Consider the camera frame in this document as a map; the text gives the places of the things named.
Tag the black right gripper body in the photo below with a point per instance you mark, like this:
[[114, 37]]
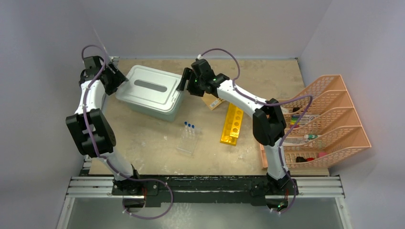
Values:
[[195, 86]]

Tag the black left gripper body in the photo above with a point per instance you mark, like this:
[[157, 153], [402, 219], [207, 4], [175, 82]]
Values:
[[114, 80]]

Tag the white plastic bin lid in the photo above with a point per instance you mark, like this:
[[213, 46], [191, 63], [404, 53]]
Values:
[[142, 79]]

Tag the yellow test tube rack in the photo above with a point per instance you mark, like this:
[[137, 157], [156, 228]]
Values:
[[232, 125]]

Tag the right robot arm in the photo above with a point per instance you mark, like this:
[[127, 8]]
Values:
[[268, 122]]

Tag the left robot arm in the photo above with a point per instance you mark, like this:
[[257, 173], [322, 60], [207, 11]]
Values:
[[88, 126]]

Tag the tan spiral notebook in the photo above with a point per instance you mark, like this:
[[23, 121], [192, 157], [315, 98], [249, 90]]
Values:
[[211, 101]]

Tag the teal plastic bin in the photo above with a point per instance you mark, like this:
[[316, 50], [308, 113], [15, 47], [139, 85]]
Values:
[[163, 107]]

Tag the orange plastic file organizer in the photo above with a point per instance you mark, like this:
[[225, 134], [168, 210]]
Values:
[[330, 130]]

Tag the aluminium rail frame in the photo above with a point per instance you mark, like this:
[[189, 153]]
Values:
[[152, 190]]

